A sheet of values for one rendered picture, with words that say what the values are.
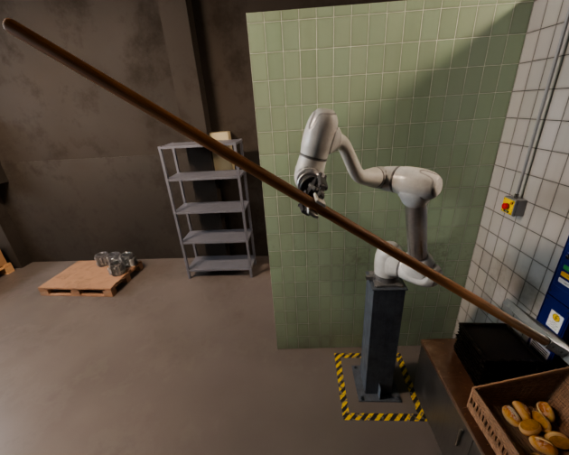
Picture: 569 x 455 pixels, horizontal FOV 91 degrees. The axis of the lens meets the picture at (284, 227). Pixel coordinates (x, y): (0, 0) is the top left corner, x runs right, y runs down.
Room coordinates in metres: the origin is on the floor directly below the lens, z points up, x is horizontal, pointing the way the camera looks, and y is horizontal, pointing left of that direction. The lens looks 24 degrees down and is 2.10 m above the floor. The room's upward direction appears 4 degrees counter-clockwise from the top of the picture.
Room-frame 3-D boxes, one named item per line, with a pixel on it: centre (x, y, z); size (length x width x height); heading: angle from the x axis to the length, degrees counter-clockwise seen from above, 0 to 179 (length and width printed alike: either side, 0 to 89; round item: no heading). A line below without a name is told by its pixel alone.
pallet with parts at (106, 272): (3.36, 2.70, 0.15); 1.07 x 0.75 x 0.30; 86
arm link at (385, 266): (1.54, -0.66, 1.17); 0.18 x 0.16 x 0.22; 40
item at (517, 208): (1.58, -1.41, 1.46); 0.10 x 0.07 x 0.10; 177
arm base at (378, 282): (1.55, -0.63, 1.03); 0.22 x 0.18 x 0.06; 86
